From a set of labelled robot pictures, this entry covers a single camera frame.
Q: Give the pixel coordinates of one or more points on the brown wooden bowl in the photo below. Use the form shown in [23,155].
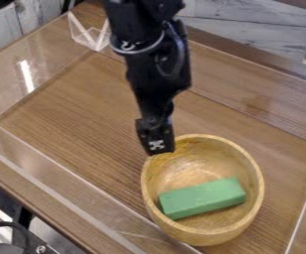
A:
[204,158]

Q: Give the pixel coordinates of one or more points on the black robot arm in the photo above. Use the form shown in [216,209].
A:
[149,37]

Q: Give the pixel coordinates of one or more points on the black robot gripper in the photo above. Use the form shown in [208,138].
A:
[158,74]

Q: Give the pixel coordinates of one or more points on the green rectangular block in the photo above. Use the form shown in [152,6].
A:
[201,198]

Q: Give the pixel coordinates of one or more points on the clear acrylic corner bracket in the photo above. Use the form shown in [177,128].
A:
[89,37]

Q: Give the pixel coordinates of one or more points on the black metal table leg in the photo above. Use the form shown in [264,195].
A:
[23,217]

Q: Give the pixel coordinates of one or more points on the clear acrylic front wall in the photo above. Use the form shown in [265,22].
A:
[93,219]

